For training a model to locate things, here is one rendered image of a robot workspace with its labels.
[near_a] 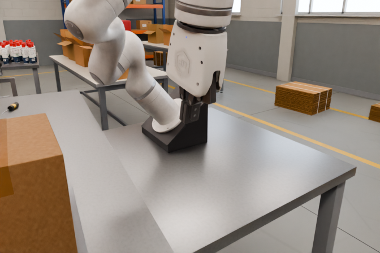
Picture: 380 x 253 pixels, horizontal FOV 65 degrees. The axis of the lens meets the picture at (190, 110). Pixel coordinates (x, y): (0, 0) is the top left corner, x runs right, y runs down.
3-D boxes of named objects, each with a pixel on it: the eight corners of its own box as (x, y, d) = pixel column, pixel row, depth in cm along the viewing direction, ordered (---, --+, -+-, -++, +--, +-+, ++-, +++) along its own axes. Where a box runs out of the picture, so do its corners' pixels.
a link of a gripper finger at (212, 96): (204, 50, 45) (186, 63, 49) (221, 99, 44) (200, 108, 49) (211, 49, 45) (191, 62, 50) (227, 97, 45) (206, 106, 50)
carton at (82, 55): (67, 64, 367) (62, 33, 355) (102, 60, 393) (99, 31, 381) (78, 69, 334) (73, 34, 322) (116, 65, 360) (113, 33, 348)
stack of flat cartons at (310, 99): (273, 105, 468) (275, 85, 459) (292, 99, 500) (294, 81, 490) (311, 115, 421) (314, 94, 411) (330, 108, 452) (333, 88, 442)
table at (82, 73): (56, 106, 462) (48, 55, 437) (106, 98, 504) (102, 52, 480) (103, 162, 289) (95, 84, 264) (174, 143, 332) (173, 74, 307)
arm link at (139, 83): (128, 97, 128) (87, 57, 114) (155, 66, 133) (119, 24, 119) (142, 102, 118) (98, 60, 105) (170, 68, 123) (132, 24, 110)
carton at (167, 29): (158, 44, 582) (157, 25, 570) (177, 43, 603) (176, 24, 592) (167, 47, 550) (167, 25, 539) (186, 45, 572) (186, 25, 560)
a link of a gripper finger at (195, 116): (185, 88, 49) (181, 122, 53) (197, 97, 47) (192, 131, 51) (201, 85, 51) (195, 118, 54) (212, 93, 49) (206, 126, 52)
